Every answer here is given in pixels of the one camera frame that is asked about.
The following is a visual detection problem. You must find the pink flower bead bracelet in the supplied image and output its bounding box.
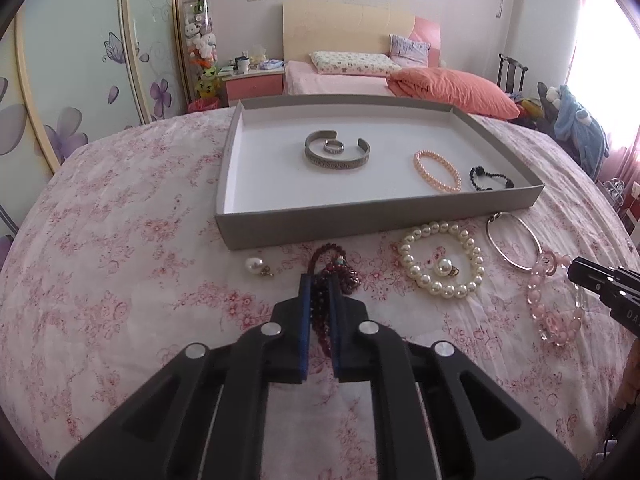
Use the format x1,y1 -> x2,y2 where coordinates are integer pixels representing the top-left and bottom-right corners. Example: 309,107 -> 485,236
527,249 -> 586,348

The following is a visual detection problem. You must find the dark red bead necklace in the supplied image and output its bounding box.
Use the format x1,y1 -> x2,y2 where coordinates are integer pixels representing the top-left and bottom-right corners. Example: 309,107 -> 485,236
306,242 -> 362,357

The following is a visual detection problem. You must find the thin silver bangle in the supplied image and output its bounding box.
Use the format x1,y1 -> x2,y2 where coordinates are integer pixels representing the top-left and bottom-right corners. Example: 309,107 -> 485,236
485,212 -> 542,273

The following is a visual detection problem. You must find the black bead bracelet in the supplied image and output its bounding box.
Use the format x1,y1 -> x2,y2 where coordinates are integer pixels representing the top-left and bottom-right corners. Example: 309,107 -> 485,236
468,164 -> 516,193

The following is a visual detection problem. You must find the peach pearl bracelet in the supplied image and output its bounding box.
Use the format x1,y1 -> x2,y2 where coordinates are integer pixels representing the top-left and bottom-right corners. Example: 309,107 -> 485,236
412,148 -> 462,195

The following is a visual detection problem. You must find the wide silver cuff bracelet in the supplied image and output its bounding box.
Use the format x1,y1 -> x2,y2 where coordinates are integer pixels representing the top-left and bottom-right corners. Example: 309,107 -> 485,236
301,129 -> 372,174

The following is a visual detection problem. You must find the right hand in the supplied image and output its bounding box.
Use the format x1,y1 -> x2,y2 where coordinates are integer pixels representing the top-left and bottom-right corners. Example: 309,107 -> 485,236
617,339 -> 640,408

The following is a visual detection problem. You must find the loose pearl earring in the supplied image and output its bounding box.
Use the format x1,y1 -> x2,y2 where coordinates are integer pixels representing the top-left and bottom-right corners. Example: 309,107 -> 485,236
244,257 -> 273,278

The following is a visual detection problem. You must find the blue plush garment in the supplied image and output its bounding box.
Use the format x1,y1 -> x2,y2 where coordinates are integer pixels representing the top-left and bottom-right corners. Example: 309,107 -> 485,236
552,86 -> 610,181

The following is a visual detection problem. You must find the floral pink bedspread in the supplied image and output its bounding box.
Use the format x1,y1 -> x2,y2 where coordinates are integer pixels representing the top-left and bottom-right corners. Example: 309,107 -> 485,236
1,110 -> 639,474

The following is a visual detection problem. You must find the grey cardboard tray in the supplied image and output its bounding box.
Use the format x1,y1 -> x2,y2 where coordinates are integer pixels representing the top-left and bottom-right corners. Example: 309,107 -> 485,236
215,94 -> 544,250

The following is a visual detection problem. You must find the black wooden chair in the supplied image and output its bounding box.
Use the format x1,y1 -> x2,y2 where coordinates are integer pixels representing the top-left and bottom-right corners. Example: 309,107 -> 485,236
497,53 -> 528,94

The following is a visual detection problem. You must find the orange pillow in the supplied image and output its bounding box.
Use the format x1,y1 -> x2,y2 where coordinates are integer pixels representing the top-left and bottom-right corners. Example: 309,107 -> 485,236
386,67 -> 520,120

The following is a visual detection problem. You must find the pink nightstand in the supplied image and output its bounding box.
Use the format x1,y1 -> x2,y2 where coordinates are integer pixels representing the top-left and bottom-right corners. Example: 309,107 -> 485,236
221,68 -> 284,106

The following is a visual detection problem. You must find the pink bed sheet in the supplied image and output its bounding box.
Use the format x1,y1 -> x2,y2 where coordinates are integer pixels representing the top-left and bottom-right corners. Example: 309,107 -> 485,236
284,61 -> 393,96

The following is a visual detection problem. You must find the white mug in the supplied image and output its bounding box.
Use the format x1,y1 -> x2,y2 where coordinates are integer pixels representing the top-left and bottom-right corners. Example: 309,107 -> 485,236
236,56 -> 250,74

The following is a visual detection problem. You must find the floral white pillow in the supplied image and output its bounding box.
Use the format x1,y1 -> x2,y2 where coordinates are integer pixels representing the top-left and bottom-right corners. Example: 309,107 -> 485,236
309,51 -> 400,77

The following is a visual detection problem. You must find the lilac patterned pillow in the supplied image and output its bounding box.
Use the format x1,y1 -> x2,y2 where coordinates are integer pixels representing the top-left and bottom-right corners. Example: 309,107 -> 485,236
388,35 -> 431,67

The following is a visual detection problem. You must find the beige wooden headboard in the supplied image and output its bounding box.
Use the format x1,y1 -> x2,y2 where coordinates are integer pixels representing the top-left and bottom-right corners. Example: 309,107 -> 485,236
282,0 -> 416,62

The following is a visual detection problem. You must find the clear tube of plush toys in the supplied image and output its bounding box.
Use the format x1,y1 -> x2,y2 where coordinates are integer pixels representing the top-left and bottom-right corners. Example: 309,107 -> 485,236
181,0 -> 219,103

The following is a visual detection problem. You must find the sliding wardrobe with flowers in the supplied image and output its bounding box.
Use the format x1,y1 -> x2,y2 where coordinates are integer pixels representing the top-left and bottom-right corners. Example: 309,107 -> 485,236
1,0 -> 186,252

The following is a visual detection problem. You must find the white pearl bracelet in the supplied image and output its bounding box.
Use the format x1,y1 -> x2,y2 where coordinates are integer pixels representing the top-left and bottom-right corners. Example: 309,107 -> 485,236
397,220 -> 486,302

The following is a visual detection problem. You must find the pearl earring inside bracelet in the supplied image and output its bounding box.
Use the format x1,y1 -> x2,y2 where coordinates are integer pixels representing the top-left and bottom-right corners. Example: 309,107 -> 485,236
434,258 -> 460,278

